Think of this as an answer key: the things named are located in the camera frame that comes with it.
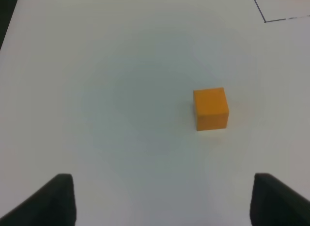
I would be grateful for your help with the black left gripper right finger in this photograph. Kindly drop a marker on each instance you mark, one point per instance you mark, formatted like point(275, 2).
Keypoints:
point(273, 203)

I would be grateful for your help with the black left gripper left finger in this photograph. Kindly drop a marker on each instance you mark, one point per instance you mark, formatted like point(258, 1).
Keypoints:
point(52, 205)

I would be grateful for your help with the orange cube block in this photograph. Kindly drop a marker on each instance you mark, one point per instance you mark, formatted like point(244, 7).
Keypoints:
point(211, 109)

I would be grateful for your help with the black outlined template area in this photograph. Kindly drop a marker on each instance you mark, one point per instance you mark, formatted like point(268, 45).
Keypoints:
point(281, 10)

